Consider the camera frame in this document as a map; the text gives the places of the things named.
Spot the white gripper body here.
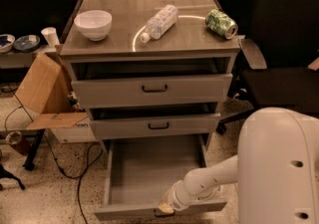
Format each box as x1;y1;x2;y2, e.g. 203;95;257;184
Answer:
164;180;196;211

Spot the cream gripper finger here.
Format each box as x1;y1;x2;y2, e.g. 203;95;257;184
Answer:
159;200;174;214

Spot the grey bottom drawer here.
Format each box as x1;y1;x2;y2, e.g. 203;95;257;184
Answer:
94;133;228;222

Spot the grey drawer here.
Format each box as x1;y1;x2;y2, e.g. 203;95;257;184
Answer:
72;74;232;109
90;113;220;139
94;133;228;222

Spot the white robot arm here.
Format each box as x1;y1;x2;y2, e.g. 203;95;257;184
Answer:
159;108;319;224

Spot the grey middle drawer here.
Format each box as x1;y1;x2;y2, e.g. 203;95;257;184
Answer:
90;113;220;139

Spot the grey top drawer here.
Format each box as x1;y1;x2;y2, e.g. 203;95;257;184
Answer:
72;74;232;109

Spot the grey drawer cabinet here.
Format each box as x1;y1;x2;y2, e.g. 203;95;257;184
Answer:
59;0;242;156

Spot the black stand leg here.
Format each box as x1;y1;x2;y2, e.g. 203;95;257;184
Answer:
23;129;45;171

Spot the brown cardboard box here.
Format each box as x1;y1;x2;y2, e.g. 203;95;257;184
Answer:
15;52;96;143

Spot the black tripod foot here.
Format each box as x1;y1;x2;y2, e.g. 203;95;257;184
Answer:
0;163;25;190

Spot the brown cup on floor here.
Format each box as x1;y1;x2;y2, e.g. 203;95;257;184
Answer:
5;131;31;155

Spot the clear plastic water bottle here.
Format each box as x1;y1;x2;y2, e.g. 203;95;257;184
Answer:
140;5;178;43

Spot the green soda can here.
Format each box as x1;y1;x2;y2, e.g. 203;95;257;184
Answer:
205;9;238;40

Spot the black office chair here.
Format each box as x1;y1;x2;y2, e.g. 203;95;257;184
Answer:
216;0;319;134

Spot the white paper cup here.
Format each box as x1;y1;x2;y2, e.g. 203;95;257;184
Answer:
41;27;60;48

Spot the blue white bowl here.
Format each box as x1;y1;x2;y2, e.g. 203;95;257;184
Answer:
0;34;15;53

